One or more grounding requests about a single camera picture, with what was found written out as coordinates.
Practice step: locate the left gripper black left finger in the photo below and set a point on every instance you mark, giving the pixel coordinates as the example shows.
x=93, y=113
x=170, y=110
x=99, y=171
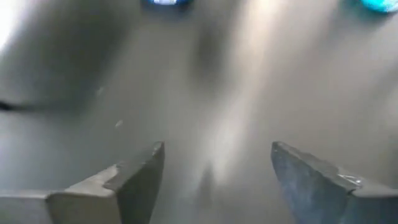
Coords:
x=93, y=202

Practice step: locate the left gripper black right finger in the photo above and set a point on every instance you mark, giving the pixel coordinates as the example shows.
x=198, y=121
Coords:
x=326, y=199

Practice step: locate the dark blue sardine tin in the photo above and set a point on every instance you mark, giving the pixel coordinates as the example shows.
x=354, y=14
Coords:
x=168, y=2

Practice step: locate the turquoise yellow tuna can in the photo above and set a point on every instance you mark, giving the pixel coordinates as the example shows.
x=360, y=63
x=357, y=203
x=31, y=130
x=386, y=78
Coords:
x=382, y=4

